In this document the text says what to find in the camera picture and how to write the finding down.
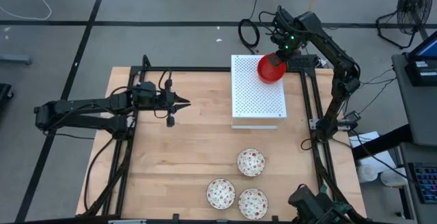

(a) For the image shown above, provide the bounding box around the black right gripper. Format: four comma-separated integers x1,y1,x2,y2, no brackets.
268,5,303,67

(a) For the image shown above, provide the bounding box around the red plastic mini bowl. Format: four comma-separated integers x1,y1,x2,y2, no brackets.
257,53,288,85

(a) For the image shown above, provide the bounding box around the black laptop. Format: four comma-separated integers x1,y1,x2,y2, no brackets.
404,31,437,87

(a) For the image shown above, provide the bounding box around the black coiled cable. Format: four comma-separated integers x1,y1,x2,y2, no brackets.
238,0,263,50

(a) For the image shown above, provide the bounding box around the white perforated metal shelf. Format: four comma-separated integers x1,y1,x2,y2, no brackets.
230,54,287,130

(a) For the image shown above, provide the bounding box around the black floor fan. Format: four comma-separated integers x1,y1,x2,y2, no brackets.
375,0,434,50

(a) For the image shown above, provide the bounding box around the black backlit keyboard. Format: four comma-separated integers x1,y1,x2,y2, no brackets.
408,162,437,205

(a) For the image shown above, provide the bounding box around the white round container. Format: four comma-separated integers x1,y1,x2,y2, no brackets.
380,169,407,187
356,164,378,184

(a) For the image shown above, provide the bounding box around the grey side desk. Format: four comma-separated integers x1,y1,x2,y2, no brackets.
391,53,437,146

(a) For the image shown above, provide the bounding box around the black aluminium table frame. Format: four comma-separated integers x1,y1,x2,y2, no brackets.
81,55,342,224

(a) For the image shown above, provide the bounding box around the green floral ceramic bowl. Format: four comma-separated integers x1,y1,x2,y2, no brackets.
206,178,236,210
236,148,266,178
238,188,269,221

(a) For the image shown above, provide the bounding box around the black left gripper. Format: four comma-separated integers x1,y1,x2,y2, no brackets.
132,81,191,115

